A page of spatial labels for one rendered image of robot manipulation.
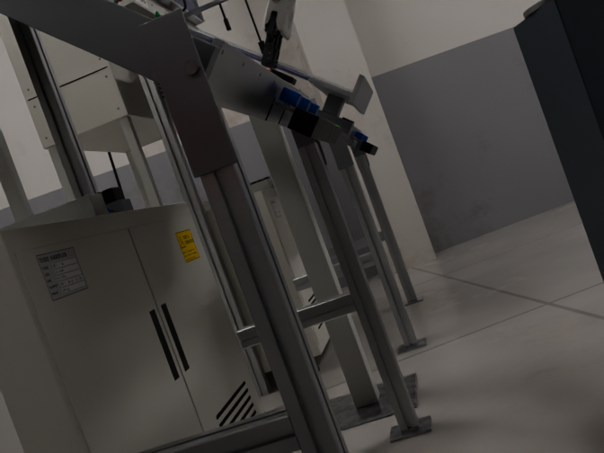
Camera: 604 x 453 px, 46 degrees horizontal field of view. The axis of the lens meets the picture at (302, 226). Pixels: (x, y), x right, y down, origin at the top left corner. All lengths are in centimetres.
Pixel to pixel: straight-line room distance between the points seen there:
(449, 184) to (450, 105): 47
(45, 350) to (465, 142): 367
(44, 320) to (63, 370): 6
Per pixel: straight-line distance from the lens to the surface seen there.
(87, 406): 95
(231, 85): 92
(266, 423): 79
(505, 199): 442
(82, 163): 165
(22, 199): 167
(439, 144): 432
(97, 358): 100
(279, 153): 175
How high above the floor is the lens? 52
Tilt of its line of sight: 1 degrees down
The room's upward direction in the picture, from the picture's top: 20 degrees counter-clockwise
